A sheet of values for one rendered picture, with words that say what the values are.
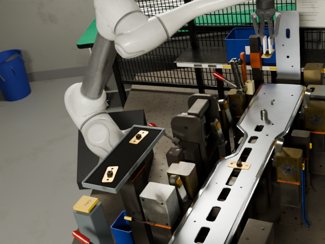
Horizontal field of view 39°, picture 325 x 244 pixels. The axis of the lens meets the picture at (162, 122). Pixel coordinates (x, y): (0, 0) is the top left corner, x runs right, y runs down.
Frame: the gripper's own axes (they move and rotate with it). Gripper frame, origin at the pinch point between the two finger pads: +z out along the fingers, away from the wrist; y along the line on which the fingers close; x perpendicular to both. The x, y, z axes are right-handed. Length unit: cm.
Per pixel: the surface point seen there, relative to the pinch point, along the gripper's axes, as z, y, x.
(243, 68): 16.2, -14.9, 9.2
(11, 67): 91, -315, 136
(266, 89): 29.1, -6.0, 13.3
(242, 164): 29, 1, -46
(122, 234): 53, -44, -72
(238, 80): 17.1, -13.9, -1.2
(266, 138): 29.2, 5.3, -26.8
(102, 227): 24, -30, -95
